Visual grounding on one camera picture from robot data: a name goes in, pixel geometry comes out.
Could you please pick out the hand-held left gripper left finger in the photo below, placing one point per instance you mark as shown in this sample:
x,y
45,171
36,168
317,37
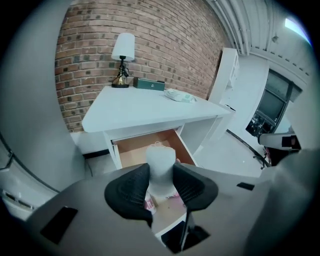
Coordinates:
x,y
100,217

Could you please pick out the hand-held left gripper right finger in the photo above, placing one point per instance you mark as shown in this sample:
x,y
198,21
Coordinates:
x,y
225,212

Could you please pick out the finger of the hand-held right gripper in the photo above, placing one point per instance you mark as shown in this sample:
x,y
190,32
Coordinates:
x,y
272,141

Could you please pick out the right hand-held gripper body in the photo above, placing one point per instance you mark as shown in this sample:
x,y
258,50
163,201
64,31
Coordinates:
x,y
282,156

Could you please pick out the wooden drawer white front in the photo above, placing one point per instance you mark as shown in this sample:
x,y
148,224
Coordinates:
x,y
135,150

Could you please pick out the pink patterned cup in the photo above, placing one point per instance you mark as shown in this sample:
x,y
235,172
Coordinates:
x,y
150,203

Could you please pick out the flat black object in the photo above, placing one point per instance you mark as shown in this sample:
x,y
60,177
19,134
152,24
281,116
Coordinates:
x,y
230,107

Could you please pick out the white hutch cabinet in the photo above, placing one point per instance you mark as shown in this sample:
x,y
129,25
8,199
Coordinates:
x,y
225,75

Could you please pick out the white wipes packet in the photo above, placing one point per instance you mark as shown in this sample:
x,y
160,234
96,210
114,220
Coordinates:
x,y
180,96

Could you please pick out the white desk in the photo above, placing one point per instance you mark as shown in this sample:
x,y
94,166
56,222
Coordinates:
x,y
137,107

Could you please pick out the fluorescent ceiling light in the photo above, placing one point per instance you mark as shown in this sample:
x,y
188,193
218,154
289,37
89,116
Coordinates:
x,y
295,26

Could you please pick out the grey refrigerator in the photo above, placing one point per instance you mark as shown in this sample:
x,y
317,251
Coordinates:
x,y
37,100

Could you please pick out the dark green box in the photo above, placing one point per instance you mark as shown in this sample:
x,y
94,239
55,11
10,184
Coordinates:
x,y
150,85

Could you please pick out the white shade table lamp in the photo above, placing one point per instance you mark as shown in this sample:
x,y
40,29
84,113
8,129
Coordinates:
x,y
123,46

